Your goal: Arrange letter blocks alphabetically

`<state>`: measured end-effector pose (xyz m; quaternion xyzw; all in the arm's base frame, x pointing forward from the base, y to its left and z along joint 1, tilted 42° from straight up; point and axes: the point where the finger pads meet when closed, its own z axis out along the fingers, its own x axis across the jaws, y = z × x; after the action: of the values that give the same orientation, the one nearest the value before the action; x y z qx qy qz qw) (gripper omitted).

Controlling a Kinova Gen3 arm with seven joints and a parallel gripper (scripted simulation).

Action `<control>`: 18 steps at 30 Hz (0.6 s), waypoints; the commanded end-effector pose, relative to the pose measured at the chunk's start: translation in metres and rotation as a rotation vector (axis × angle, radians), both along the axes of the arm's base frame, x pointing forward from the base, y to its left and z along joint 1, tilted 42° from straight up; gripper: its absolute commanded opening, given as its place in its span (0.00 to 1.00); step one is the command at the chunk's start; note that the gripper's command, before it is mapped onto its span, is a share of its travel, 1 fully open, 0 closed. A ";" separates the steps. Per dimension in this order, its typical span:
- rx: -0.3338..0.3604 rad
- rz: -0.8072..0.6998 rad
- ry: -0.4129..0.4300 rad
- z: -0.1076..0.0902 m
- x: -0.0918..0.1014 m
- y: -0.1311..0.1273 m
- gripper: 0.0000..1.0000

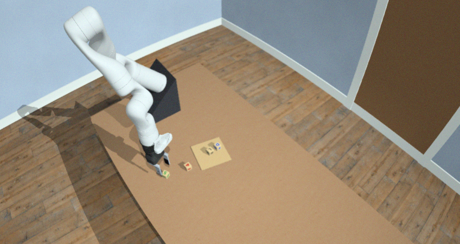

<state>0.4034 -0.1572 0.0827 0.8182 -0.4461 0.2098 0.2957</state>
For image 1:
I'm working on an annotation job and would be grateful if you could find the tan flat mat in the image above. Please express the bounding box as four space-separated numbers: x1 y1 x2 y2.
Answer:
191 137 232 170

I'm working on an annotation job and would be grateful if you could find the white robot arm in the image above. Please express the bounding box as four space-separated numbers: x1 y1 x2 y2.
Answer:
63 6 167 137

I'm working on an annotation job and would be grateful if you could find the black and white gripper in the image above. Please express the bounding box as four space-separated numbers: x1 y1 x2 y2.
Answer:
138 128 172 175

